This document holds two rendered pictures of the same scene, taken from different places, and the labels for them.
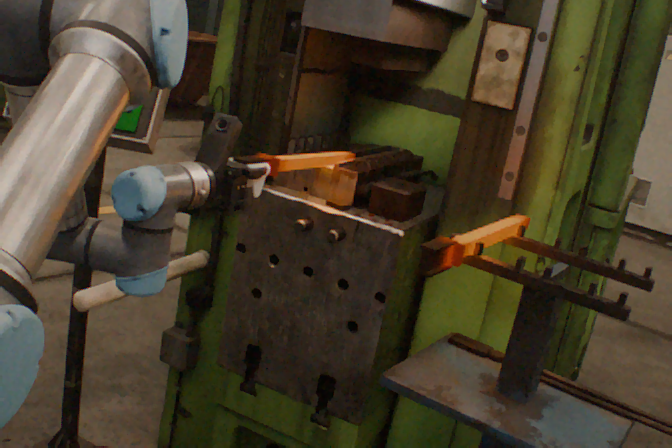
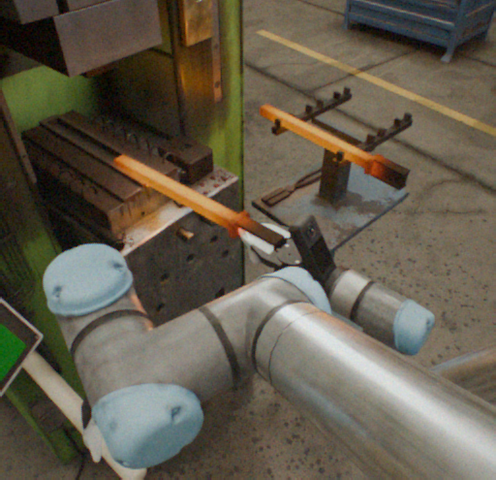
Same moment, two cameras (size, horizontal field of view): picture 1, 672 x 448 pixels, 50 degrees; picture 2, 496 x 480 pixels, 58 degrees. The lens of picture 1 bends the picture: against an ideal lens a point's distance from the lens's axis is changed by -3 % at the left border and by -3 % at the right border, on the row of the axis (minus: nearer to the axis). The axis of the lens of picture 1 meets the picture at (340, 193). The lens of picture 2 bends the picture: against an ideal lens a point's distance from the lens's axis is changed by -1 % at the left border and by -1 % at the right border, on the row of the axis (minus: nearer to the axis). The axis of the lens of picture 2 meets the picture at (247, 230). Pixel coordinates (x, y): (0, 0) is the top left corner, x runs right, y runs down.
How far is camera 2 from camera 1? 1.38 m
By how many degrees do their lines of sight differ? 69
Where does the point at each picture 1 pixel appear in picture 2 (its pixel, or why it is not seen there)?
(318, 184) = (151, 201)
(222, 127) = (314, 232)
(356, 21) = (130, 37)
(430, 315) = not seen: hidden behind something
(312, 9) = (76, 50)
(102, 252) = not seen: hidden behind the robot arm
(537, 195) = (232, 84)
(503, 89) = (205, 23)
